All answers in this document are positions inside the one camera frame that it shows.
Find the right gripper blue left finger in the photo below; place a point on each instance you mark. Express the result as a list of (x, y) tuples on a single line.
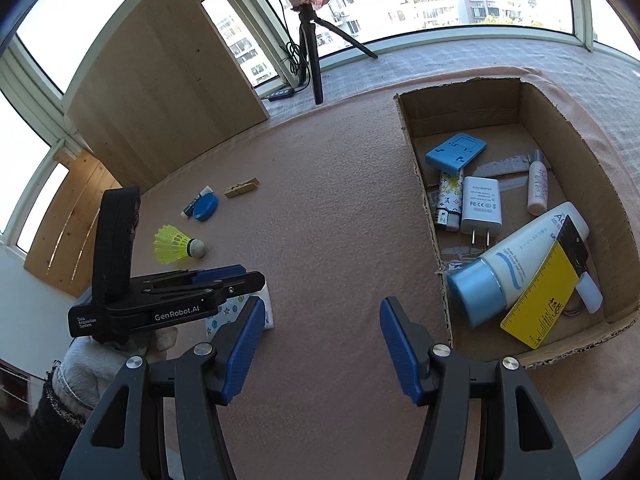
[(236, 344)]

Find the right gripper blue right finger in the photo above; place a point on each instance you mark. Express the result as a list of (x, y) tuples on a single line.
[(409, 344)]

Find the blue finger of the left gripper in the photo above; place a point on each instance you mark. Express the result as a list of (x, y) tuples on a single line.
[(220, 273), (223, 287)]

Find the white patterned tissue pack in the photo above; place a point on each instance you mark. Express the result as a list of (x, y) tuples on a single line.
[(231, 309)]

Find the yellow black ruler card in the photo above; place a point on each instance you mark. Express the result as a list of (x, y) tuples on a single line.
[(533, 316)]

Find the white power adapter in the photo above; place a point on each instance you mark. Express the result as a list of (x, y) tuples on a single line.
[(481, 215)]

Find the small white translucent cap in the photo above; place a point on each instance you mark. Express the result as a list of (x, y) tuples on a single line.
[(589, 292)]

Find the blue plastic phone stand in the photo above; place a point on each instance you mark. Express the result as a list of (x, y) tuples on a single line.
[(451, 156)]

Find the small pink lotion bottle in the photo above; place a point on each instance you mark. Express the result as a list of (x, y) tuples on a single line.
[(537, 191)]

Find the left white gloved hand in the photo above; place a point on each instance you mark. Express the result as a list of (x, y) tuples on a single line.
[(79, 380)]

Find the yellow plastic shuttlecock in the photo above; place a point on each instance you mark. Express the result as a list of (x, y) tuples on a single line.
[(171, 245)]

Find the green white lip balm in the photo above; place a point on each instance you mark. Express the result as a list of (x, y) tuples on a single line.
[(188, 209)]

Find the round blue tin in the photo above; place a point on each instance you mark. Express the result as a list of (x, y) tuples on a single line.
[(205, 207)]

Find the wooden slatted headboard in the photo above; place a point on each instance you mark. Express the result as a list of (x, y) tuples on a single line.
[(61, 254)]

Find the white Aqua sunscreen tube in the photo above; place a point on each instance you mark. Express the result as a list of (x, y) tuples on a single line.
[(496, 279)]

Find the wooden clothespin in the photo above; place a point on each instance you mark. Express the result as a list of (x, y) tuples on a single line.
[(242, 188)]

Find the pink blanket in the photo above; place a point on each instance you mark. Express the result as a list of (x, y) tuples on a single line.
[(336, 226)]

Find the patterned white lighter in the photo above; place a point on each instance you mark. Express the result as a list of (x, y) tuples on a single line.
[(449, 203)]

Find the brown cardboard box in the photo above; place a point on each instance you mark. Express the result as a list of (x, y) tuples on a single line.
[(515, 116)]

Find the light wooden board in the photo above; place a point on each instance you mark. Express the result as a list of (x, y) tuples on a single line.
[(156, 89)]

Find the black tripod stand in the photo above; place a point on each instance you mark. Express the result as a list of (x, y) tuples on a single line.
[(308, 45)]

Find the grey checkered bedsheet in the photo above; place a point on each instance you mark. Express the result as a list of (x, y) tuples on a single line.
[(605, 84)]

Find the black cable remote control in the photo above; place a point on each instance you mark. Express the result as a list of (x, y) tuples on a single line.
[(281, 94)]

